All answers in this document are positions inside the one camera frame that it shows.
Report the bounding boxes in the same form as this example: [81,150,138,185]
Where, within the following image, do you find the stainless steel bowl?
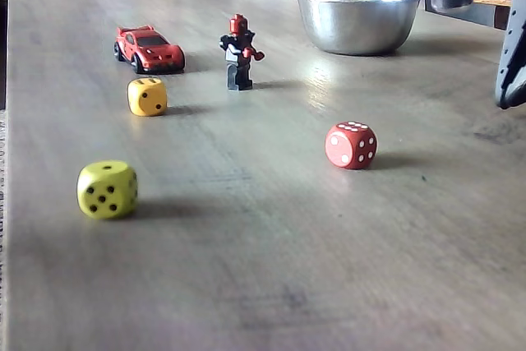
[292,0,425,56]

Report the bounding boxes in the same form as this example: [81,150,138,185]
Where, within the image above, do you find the red die white dots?
[324,121,378,171]

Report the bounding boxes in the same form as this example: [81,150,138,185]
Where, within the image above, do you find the orange-yellow die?
[127,76,168,118]

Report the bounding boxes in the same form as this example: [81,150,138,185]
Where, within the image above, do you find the red toy car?
[113,25,186,76]

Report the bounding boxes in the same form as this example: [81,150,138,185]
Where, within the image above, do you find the lime yellow die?
[76,160,139,220]

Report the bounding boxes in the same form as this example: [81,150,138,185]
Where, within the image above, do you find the red black lego figure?
[219,13,266,92]

